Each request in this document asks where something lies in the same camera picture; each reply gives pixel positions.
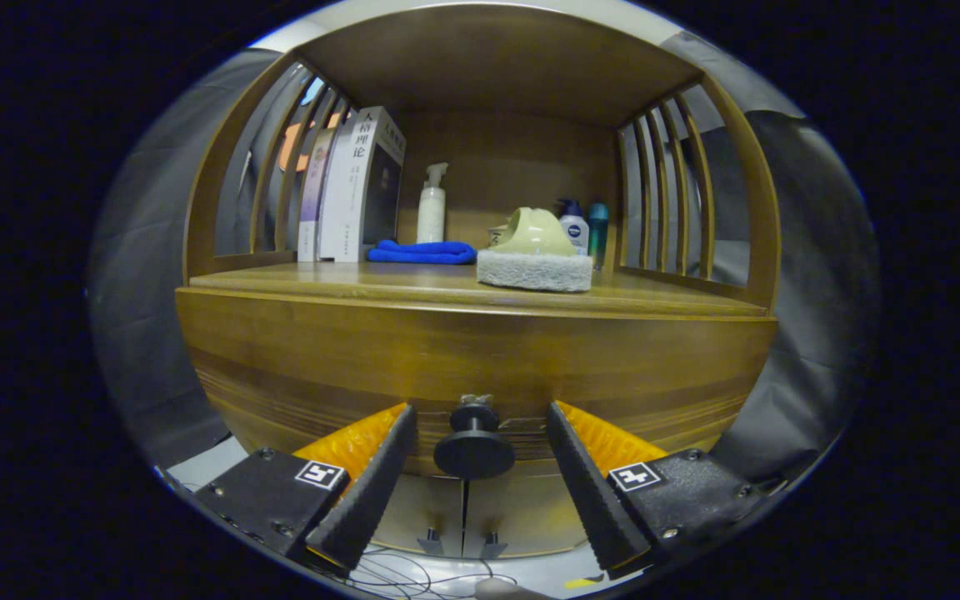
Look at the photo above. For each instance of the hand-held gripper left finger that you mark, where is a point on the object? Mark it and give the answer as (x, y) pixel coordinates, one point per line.
(367, 492)

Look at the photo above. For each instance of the wooden countertop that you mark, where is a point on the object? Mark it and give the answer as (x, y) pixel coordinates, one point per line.
(363, 279)

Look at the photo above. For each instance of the white bottle with blue cap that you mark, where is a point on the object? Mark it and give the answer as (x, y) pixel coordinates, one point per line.
(573, 229)

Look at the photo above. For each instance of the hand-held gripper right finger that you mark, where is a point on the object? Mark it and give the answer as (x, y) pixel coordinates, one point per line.
(592, 492)

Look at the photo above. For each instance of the large white book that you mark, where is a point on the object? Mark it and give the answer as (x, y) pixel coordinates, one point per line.
(363, 192)

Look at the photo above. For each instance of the thin white book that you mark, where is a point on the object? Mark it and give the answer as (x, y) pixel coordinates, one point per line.
(332, 200)

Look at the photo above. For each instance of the wooden cabinet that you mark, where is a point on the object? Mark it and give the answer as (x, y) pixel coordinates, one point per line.
(497, 67)

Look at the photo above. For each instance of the yellow floor tape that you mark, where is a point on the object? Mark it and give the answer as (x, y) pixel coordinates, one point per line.
(584, 581)

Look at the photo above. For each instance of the teal bottle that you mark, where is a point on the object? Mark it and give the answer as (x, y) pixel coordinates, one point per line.
(597, 233)

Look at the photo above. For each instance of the blue folded cloth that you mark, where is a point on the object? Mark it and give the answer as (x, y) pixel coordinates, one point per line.
(422, 252)

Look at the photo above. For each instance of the lidded ceramic tea cup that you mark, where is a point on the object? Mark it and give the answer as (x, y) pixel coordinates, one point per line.
(497, 236)

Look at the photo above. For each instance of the purple book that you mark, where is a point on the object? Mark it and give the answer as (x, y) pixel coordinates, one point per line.
(311, 200)

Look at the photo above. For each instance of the white pump bottle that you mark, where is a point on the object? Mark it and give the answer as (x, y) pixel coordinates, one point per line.
(431, 217)

